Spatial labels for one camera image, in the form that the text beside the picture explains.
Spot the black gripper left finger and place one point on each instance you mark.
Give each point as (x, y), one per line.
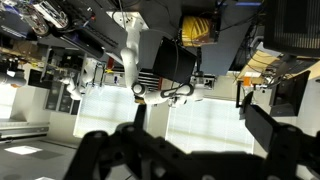
(146, 157)

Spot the yellow cable spool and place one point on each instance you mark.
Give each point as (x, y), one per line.
(198, 31)

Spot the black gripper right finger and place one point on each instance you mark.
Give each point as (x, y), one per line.
(287, 146)

